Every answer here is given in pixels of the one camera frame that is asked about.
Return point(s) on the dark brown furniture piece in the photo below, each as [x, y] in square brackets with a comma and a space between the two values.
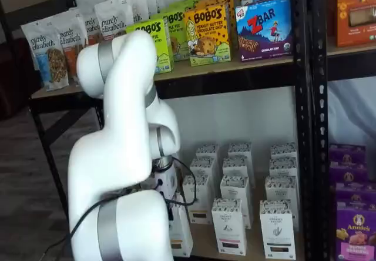
[14, 81]

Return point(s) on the orange Annie's box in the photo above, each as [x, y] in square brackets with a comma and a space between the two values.
[355, 14]

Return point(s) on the black metal shelving frame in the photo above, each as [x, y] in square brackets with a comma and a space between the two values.
[320, 155]
[299, 125]

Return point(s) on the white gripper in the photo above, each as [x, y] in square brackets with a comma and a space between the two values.
[166, 181]

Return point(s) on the white box pink strip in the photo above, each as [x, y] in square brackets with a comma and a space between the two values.
[235, 187]
[229, 228]
[235, 165]
[239, 149]

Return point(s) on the blue label granola bag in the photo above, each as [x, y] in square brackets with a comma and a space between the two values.
[44, 52]

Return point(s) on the white box grey strip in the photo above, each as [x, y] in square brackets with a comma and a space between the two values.
[283, 150]
[276, 231]
[282, 165]
[280, 187]

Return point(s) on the red label granola bag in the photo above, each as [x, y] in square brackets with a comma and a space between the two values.
[113, 20]

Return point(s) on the wooden shelf board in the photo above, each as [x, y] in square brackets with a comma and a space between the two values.
[352, 50]
[253, 243]
[235, 67]

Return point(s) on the orange label granola bag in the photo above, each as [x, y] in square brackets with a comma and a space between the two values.
[72, 55]

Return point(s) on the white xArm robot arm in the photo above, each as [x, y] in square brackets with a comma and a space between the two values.
[117, 140]

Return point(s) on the green Bobo's apple pie box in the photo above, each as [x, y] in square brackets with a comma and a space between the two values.
[179, 37]
[164, 52]
[188, 4]

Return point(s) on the purple Annie's box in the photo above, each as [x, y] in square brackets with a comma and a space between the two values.
[346, 155]
[348, 173]
[357, 234]
[355, 192]

